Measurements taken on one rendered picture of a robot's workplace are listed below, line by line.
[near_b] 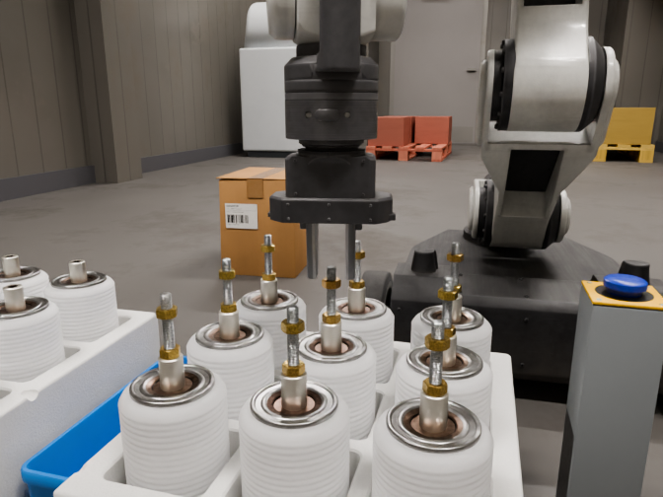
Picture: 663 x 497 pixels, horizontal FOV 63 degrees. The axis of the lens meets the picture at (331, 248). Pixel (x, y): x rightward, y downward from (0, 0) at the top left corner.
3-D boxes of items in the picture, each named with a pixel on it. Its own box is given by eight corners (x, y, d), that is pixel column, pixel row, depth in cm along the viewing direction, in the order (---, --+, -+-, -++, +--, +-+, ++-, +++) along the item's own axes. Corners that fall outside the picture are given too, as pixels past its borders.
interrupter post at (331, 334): (319, 355, 57) (319, 325, 56) (320, 345, 59) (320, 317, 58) (342, 355, 57) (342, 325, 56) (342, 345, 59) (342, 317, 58)
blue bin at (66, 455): (172, 419, 89) (167, 353, 86) (233, 430, 87) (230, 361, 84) (28, 561, 61) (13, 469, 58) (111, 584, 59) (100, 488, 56)
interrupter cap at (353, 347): (292, 366, 54) (292, 359, 54) (298, 335, 62) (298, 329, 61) (368, 367, 54) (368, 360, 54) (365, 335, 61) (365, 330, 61)
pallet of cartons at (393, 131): (385, 151, 651) (385, 115, 641) (451, 152, 632) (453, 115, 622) (365, 160, 540) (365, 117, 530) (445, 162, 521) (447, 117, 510)
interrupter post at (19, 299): (16, 307, 70) (12, 282, 70) (31, 308, 70) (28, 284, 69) (0, 313, 68) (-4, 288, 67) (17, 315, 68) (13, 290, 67)
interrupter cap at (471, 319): (469, 308, 70) (469, 303, 70) (494, 331, 63) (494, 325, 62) (411, 312, 69) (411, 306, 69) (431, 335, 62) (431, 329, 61)
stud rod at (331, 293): (332, 337, 57) (332, 268, 55) (325, 335, 57) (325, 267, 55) (337, 334, 58) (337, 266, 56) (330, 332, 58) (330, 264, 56)
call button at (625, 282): (598, 289, 58) (600, 271, 58) (639, 293, 57) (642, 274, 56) (605, 302, 54) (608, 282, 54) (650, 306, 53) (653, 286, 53)
